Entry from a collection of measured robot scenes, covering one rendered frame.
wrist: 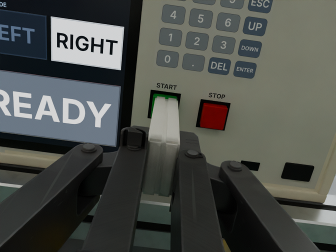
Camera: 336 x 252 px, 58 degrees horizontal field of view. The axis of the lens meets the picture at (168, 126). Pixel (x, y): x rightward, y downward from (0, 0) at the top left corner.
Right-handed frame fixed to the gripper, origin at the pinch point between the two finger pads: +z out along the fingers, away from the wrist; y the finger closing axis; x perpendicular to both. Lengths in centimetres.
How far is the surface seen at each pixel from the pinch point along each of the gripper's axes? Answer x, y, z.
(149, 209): -7.3, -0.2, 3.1
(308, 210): -6.7, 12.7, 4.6
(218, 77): 2.8, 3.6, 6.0
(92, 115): -1.5, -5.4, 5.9
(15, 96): -0.8, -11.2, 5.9
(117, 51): 3.6, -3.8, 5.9
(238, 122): -0.5, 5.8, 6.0
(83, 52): 3.2, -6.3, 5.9
